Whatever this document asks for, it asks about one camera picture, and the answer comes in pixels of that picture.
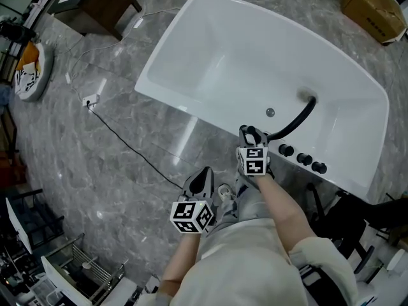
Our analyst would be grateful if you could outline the black curved faucet spout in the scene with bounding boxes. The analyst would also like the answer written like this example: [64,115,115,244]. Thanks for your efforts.
[266,95,318,140]

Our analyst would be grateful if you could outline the person's right forearm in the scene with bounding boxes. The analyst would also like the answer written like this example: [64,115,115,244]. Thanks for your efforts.
[254,173,312,255]

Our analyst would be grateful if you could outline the white bathtub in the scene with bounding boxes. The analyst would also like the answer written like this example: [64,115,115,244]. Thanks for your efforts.
[133,0,391,204]

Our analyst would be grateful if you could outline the white flat panel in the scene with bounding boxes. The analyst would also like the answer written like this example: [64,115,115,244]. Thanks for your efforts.
[5,197,34,255]

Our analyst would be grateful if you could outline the person's white shoe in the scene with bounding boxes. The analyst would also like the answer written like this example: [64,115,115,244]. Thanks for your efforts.
[217,183,234,201]

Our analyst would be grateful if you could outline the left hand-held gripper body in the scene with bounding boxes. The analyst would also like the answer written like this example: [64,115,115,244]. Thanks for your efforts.
[170,189,219,235]

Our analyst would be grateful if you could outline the person's white top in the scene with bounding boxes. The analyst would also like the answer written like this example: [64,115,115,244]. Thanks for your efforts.
[155,217,360,306]

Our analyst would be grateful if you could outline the metal wire rack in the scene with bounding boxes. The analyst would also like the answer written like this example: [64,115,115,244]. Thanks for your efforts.
[71,242,126,303]

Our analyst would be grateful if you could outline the person's light jeans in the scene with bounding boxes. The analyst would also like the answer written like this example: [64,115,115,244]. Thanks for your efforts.
[219,170,266,223]

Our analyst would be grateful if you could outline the brown cardboard box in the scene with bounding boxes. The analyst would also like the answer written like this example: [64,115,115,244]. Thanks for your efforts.
[339,0,408,47]

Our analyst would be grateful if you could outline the white drawer cabinet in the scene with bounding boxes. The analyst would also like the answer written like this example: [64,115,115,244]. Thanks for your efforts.
[40,255,97,306]

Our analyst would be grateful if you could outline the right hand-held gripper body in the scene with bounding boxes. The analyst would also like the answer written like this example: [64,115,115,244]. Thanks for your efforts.
[236,142,271,177]

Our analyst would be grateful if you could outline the orange cushion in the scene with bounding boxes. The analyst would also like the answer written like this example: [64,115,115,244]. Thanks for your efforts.
[15,41,41,71]

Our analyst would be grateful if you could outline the dark wooden vanity cabinet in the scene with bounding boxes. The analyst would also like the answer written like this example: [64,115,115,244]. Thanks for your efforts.
[47,0,143,41]

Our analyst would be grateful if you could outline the black power cable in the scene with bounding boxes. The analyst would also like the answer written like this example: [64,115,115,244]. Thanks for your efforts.
[85,103,185,191]

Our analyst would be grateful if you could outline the black and white patterned cushion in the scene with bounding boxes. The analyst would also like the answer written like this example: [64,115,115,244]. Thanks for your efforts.
[14,62,42,94]

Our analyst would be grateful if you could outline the person's left forearm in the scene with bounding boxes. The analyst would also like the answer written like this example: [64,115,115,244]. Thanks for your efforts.
[160,232,205,296]

